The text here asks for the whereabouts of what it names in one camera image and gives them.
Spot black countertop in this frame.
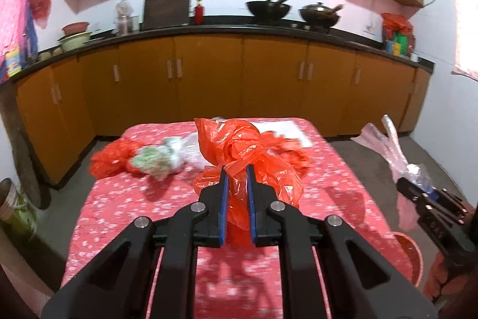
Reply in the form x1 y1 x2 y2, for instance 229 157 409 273
7 16 436 84

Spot red bag on groceries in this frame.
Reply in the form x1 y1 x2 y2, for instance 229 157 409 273
381 13 414 43

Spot green and white bag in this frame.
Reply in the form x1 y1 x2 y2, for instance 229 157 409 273
129 135 208 181

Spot glass jar with green contents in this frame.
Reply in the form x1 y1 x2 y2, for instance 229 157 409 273
0 178 38 234

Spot hanging red plastic bag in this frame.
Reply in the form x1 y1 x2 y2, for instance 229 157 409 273
29 0 54 29

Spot pale pink plastic bag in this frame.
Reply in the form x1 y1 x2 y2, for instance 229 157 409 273
351 114 437 232

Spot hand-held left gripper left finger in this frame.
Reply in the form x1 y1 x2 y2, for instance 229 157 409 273
41 166 230 319

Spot person's right hand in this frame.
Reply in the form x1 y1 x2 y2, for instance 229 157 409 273
424 254 478 305

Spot red floral tablecloth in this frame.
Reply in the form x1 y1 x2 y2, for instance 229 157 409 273
62 117 416 319

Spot black board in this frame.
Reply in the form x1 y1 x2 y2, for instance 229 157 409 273
141 0 191 31

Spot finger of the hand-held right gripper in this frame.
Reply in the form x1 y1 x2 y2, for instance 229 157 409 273
429 187 468 222
396 177 431 212

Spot pink patterned curtain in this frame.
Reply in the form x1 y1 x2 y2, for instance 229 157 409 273
444 0 478 80

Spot white paper sheet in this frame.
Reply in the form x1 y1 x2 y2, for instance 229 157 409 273
248 121 313 148

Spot red plastic bin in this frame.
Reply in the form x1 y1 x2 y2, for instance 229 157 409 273
392 232 425 286

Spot red bowl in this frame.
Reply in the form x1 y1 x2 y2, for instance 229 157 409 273
62 22 90 36

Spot black wok with lid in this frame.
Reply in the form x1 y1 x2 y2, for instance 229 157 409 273
299 2 344 32

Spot wooden base cabinets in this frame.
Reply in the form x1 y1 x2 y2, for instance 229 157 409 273
15 33 432 189

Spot metal pot with plastic bag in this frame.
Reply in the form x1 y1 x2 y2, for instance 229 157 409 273
115 0 140 35

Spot pale green bowl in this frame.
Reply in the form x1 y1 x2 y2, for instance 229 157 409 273
58 31 93 52

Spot colourful carton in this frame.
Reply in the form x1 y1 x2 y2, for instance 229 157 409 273
4 44 21 77

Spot red plastic bag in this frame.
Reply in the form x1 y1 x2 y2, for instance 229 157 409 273
90 138 150 179
261 132 310 170
29 0 54 29
192 118 305 230

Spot green packets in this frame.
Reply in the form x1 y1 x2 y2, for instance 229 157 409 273
384 31 411 56

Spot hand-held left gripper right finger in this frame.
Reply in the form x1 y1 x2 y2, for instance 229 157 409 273
246 165 439 319

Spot black wok with ladle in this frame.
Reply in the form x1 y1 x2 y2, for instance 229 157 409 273
246 0 295 24

